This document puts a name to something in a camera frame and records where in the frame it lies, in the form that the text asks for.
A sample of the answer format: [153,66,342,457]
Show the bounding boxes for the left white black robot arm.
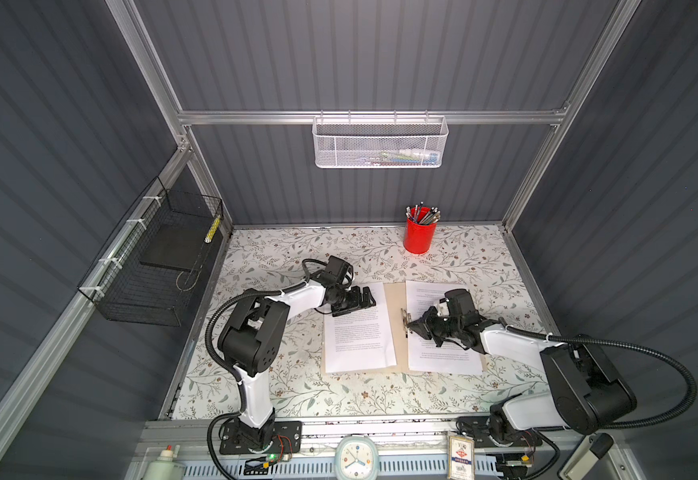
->
[205,276,377,430]

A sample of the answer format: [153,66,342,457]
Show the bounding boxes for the black white stapler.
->
[558,433,615,480]

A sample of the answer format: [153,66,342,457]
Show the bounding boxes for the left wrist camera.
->
[324,255,354,288]

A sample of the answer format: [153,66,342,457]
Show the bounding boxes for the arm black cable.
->
[504,323,698,430]
[203,257,332,480]

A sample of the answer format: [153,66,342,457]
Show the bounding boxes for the white wire mesh basket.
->
[311,115,449,169]

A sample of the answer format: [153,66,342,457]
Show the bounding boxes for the yellow marker in basket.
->
[204,215,221,244]

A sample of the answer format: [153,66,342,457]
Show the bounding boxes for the black wire basket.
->
[78,181,224,327]

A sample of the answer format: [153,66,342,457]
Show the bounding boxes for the printed paper sheet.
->
[406,281,483,376]
[323,283,397,374]

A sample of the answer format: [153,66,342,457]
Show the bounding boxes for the silver folder lever clip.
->
[400,308,410,337]

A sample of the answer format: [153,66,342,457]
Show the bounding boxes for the white desk clock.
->
[334,435,380,480]

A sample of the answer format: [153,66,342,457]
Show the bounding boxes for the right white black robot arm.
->
[403,307,637,446]

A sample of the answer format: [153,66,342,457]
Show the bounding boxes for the black notebook in basket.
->
[139,224,209,272]

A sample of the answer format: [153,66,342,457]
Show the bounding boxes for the white glue bottle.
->
[142,445,186,480]

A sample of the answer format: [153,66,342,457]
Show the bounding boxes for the small card box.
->
[447,434,475,480]

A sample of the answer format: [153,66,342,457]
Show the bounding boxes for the brown kraft paper folder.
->
[320,281,487,377]

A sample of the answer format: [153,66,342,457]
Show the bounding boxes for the red pen cup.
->
[403,206,438,254]

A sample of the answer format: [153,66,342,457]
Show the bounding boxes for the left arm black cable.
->
[203,257,332,480]

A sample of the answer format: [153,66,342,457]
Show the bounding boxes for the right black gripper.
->
[408,305,461,346]

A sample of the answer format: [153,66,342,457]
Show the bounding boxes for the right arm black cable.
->
[504,323,698,430]

